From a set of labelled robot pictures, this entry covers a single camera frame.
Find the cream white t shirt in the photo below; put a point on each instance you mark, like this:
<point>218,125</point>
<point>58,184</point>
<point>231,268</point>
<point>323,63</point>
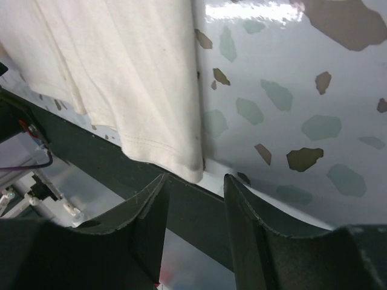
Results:
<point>128,65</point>

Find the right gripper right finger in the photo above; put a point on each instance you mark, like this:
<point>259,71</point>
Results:
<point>251,255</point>

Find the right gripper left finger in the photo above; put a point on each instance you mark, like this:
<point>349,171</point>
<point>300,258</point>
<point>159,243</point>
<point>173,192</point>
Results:
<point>143,219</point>

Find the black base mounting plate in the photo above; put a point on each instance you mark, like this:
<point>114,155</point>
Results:
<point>195,214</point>

